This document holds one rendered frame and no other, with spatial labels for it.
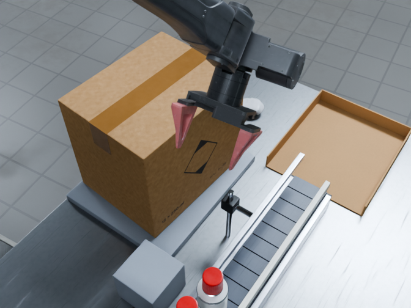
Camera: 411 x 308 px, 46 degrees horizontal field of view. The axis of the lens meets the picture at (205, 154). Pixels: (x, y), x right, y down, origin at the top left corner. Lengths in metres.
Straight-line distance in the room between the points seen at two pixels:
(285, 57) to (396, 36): 2.55
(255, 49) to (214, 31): 0.10
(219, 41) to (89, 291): 0.62
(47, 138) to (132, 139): 1.65
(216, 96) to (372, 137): 0.68
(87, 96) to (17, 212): 1.35
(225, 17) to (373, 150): 0.76
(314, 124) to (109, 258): 0.64
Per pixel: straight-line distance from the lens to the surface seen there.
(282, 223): 1.08
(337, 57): 2.98
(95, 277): 1.08
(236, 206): 0.99
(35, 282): 1.11
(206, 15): 0.63
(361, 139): 1.34
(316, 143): 1.30
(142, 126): 0.92
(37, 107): 2.71
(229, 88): 0.75
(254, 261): 1.02
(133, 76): 1.03
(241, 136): 0.74
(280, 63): 0.72
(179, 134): 0.79
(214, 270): 0.78
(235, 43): 0.68
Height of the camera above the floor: 1.78
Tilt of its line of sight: 49 degrees down
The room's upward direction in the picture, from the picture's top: straight up
